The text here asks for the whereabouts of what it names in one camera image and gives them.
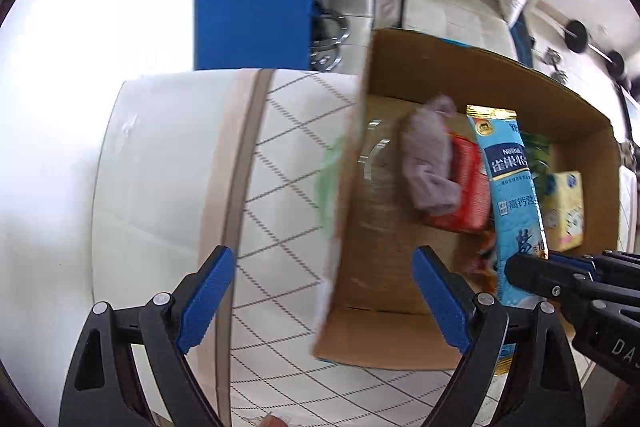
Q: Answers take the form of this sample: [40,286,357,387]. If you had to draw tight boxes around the yellow tissue pack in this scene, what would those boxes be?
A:
[541,171,584,253]

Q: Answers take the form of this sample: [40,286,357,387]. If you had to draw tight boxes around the blue foam board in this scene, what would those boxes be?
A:
[194,0,312,70]

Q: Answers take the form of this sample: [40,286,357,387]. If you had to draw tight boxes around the chrome weight plates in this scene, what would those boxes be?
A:
[309,3,350,72]

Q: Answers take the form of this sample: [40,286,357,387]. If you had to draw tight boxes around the open cardboard box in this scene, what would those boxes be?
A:
[311,29,620,371]

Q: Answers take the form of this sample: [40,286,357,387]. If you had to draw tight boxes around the purple grey sock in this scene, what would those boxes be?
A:
[400,94,461,216]

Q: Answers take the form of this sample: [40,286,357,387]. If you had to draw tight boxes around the black weight bench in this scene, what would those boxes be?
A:
[510,13,535,68]

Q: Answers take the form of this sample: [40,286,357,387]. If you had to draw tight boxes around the orange cartoon snack bag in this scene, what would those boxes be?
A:
[464,229,498,294]

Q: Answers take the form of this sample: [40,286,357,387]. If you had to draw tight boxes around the blue milk powder sachet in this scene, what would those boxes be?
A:
[465,104,550,377]

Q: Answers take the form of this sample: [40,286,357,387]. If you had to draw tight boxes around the red snack packet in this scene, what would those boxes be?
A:
[424,132,491,234]

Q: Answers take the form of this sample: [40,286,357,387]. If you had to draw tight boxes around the green snack packet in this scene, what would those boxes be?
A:
[521,132,551,181]

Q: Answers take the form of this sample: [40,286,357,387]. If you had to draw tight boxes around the floor barbell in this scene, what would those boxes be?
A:
[562,18,628,82]

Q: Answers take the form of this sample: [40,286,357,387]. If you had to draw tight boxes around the patterned tablecloth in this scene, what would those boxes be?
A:
[197,68,640,427]

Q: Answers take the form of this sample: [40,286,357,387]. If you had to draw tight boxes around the white padded chair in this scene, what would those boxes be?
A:
[401,0,518,60]

